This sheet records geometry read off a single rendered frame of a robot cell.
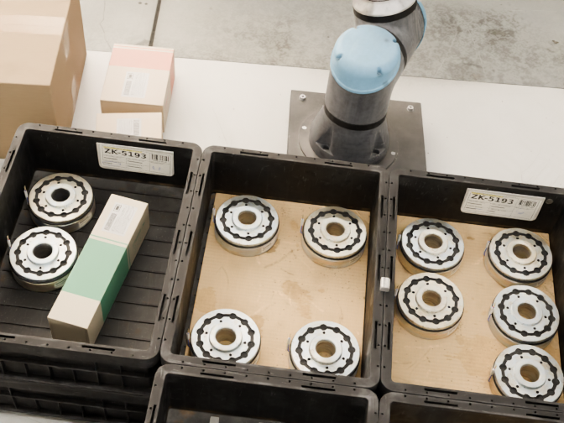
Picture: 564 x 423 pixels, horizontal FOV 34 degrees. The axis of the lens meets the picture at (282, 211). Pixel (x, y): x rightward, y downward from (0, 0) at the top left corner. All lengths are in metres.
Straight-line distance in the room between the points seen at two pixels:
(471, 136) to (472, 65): 1.24
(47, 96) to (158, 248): 0.36
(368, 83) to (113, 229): 0.50
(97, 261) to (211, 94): 0.60
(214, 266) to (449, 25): 1.95
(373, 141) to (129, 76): 0.49
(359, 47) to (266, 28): 1.53
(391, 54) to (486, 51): 1.59
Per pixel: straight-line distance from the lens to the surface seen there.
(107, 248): 1.43
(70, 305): 1.38
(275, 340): 1.41
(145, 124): 1.75
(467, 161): 1.86
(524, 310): 1.49
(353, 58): 1.61
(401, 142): 1.80
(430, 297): 1.46
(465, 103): 1.97
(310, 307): 1.44
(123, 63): 1.87
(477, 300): 1.50
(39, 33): 1.76
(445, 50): 3.16
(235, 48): 3.06
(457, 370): 1.43
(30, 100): 1.69
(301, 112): 1.82
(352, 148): 1.69
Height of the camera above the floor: 2.04
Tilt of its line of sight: 52 degrees down
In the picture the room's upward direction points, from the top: 6 degrees clockwise
